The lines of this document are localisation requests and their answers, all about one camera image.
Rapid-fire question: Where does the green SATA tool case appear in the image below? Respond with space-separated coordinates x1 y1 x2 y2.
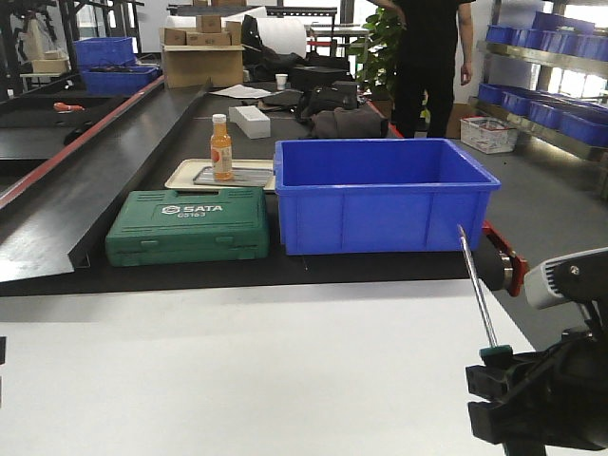
104 187 270 267

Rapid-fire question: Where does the large blue plastic bin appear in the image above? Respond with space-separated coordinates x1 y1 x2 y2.
274 139 501 256

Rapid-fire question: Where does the beige plastic tray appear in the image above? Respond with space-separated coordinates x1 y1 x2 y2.
164 159 276 192

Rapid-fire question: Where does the blue bin lower far left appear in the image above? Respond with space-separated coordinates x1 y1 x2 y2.
81 66 162 96

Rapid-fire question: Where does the green potted plant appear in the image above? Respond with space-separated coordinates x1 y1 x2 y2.
347 7 403 100

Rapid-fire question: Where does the large cardboard box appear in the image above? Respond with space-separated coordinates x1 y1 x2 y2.
159 28 243 88

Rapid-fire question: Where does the white paper cup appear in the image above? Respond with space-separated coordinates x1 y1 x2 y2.
275 73 289 90

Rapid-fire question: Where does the person in black clothes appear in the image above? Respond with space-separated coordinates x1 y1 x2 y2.
373 0 474 139

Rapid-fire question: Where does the steel shelving rack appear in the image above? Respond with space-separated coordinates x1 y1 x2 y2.
469 11 607 164

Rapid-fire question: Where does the white foam block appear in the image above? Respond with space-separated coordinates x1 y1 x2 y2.
229 105 271 139

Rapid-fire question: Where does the white cardboard box on floor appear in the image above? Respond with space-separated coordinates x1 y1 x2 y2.
460 116 519 155

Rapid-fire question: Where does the orange juice bottle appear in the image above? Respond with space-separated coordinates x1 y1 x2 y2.
210 114 234 181

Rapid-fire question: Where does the black bag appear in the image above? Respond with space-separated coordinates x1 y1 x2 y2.
294 86 358 124

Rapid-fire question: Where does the grey metal tray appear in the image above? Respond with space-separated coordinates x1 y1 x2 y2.
193 166 274 187

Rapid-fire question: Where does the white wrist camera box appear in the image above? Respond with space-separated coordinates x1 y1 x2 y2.
523 247 607 310

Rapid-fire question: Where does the green-handled screwdriver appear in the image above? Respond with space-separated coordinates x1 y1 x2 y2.
457 224 513 370

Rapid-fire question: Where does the red conveyor end bracket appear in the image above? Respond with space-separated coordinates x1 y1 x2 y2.
482 220 530 296

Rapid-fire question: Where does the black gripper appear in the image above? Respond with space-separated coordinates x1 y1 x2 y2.
465 332 607 451

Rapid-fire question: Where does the dark grey cloth bundle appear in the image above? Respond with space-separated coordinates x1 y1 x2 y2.
311 108 389 139

